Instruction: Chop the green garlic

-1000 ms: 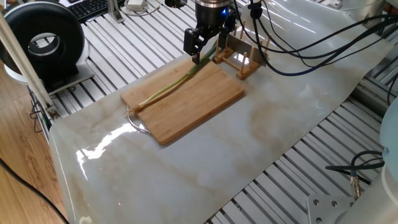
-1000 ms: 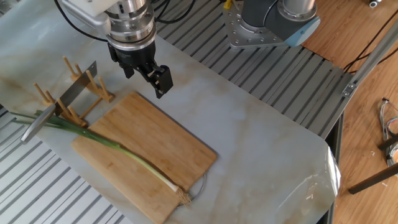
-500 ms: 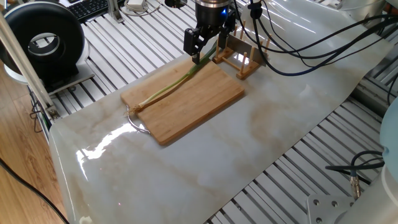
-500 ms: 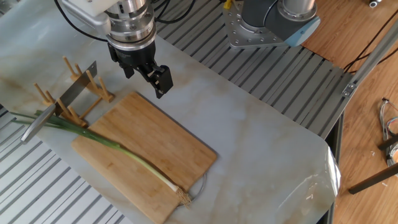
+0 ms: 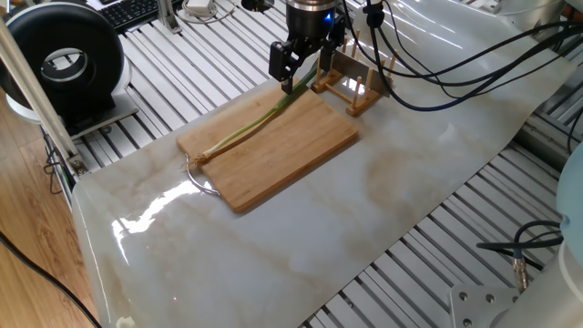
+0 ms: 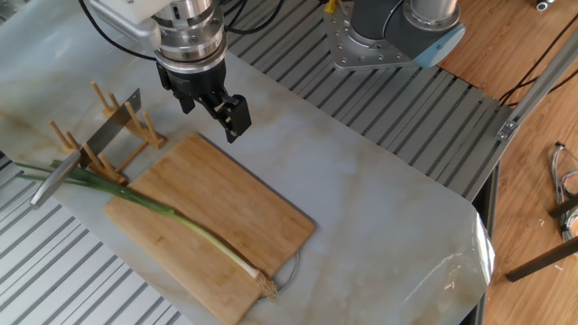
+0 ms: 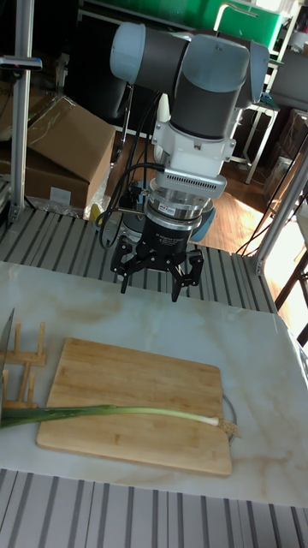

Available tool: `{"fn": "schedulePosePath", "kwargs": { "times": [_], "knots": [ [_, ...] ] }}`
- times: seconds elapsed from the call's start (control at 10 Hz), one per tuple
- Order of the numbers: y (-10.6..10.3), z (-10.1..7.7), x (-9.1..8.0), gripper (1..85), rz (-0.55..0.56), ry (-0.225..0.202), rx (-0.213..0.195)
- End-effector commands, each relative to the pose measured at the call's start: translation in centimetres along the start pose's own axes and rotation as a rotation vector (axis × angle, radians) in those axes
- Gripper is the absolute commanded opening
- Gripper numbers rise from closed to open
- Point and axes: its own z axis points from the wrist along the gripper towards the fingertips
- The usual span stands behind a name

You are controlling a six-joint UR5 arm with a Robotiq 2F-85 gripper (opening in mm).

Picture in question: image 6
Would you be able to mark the aluminium frame beam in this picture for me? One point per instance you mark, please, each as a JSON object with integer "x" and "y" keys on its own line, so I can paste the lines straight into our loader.
{"x": 537, "y": 86}

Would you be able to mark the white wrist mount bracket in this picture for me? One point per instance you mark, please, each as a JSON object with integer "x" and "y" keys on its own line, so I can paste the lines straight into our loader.
{"x": 126, "y": 9}

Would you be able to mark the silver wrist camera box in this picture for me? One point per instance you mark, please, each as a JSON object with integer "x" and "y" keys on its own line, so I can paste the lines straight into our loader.
{"x": 135, "y": 29}

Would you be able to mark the wooden peg rack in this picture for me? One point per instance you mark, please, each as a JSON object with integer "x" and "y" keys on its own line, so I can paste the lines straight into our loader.
{"x": 151, "y": 135}

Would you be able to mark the black metal bar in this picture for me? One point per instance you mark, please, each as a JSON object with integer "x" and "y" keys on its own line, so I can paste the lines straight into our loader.
{"x": 542, "y": 259}
{"x": 564, "y": 208}

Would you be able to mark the marble pattern table mat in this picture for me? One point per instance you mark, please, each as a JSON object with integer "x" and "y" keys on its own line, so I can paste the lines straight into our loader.
{"x": 361, "y": 203}

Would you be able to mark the green garlic stalk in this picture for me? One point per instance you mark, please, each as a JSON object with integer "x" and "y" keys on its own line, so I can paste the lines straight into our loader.
{"x": 149, "y": 202}

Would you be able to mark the wooden cutting board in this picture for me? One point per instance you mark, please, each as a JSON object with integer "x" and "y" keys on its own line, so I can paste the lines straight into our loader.
{"x": 217, "y": 203}

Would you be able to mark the yellow plug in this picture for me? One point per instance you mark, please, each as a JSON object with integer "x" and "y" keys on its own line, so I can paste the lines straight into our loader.
{"x": 331, "y": 5}

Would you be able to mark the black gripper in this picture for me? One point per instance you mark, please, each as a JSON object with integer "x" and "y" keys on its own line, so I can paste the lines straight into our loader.
{"x": 198, "y": 81}

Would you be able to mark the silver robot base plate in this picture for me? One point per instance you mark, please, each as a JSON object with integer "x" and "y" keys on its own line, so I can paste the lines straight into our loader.
{"x": 347, "y": 49}

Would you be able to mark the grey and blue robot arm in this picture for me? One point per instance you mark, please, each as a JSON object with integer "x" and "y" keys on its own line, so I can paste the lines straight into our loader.
{"x": 388, "y": 27}

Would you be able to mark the metal tools on table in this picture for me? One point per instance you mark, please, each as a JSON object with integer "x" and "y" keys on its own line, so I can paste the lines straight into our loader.
{"x": 562, "y": 180}

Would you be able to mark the steel kitchen knife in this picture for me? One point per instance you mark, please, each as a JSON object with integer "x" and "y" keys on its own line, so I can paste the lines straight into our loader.
{"x": 110, "y": 128}

